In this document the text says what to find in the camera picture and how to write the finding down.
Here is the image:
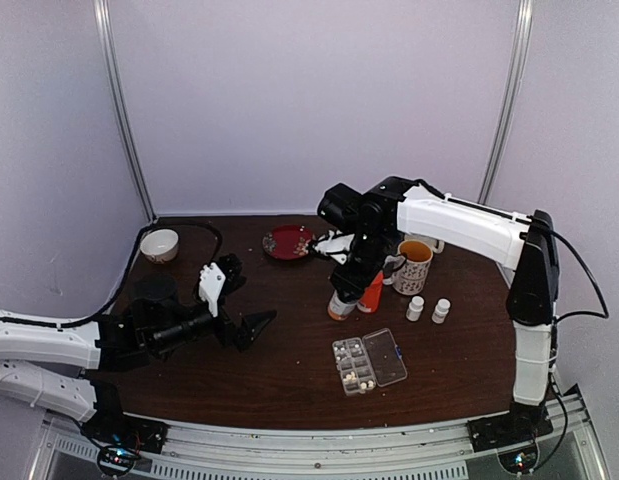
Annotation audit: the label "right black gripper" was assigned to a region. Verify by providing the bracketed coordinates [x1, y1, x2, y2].
[331, 227, 391, 300]

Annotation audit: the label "orange pill bottle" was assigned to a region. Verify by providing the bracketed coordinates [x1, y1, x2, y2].
[357, 271, 384, 314]

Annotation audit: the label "grey lid vitamin bottle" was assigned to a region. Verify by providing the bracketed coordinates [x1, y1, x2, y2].
[327, 291, 358, 321]

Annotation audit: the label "small white bottle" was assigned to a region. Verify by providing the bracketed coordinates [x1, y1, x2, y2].
[406, 295, 425, 322]
[431, 298, 451, 324]

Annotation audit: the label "clear plastic pill organizer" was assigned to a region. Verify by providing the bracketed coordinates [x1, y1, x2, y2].
[331, 328, 408, 396]

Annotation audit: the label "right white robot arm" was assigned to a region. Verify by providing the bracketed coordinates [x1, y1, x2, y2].
[314, 176, 560, 442]

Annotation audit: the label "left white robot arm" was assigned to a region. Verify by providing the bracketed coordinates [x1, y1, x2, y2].
[0, 274, 277, 444]

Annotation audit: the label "white pills in organizer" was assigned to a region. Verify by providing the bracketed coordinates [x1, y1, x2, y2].
[332, 338, 364, 362]

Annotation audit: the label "cream pills in organizer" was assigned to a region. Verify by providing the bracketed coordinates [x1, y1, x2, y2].
[341, 369, 376, 395]

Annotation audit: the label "floral mug yellow inside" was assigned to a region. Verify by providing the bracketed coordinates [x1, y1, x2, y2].
[382, 239, 434, 296]

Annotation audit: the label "red floral plate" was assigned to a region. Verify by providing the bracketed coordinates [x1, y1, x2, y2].
[261, 224, 314, 261]

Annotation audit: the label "cream ribbed mug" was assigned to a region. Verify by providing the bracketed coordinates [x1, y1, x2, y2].
[429, 239, 445, 254]

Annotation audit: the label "white ceramic rice bowl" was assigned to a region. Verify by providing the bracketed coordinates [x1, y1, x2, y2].
[140, 229, 179, 264]

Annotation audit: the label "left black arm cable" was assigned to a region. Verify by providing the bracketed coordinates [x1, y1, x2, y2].
[0, 219, 225, 331]

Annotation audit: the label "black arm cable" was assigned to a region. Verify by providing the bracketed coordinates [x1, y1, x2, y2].
[528, 219, 610, 321]
[0, 219, 225, 331]

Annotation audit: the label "front aluminium rail base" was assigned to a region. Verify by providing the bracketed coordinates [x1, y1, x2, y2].
[24, 393, 611, 479]

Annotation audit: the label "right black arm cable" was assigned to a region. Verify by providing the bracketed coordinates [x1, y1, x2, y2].
[528, 219, 610, 321]

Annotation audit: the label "right aluminium frame post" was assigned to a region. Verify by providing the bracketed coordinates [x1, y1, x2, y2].
[477, 0, 534, 206]

